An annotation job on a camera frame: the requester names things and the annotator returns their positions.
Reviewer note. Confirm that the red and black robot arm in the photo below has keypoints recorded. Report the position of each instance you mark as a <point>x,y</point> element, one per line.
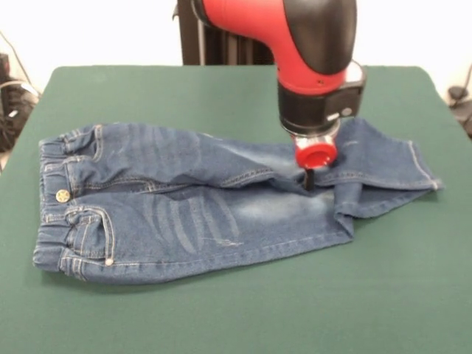
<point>313,55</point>

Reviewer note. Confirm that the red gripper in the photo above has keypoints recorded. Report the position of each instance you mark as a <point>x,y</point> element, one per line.
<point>316,155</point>

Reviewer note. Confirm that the blue denim jeans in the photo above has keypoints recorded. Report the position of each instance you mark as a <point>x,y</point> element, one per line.
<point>166,214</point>

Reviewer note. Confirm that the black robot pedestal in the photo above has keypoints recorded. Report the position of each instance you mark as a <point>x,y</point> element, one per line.
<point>221,44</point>

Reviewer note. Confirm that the dark green table cloth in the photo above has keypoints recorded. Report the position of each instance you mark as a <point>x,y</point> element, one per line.
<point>221,313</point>

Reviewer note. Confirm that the black floor equipment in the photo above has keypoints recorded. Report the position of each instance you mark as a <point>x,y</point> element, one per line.
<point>462,110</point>

